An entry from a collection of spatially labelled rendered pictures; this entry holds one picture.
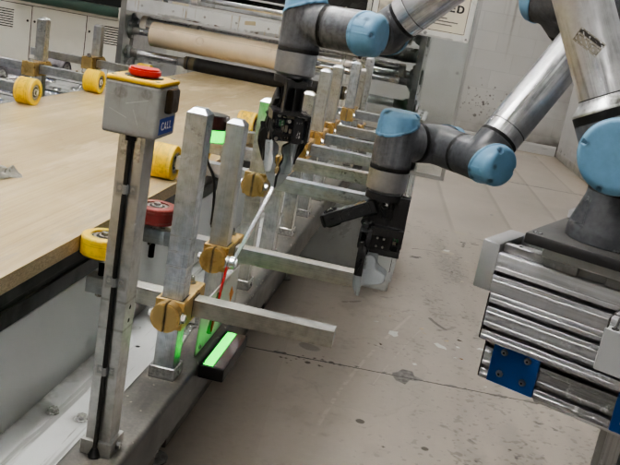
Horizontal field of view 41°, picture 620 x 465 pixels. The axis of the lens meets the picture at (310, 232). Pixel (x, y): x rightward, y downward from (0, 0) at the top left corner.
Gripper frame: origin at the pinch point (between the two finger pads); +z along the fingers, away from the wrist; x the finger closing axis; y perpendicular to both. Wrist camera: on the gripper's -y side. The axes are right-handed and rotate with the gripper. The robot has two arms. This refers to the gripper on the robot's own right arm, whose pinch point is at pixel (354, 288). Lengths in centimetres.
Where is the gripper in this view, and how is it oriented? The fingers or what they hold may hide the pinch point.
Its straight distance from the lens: 162.5
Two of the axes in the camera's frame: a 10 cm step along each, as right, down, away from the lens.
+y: 9.7, 2.1, -1.3
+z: -1.7, 9.5, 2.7
